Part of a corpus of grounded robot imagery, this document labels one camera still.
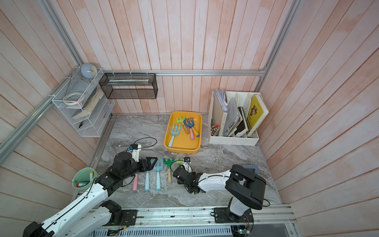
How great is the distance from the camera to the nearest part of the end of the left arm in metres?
0.61

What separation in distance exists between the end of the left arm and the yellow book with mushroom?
2.19 ft

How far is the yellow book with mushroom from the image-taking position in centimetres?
90

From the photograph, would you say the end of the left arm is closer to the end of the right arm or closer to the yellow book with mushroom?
the end of the right arm
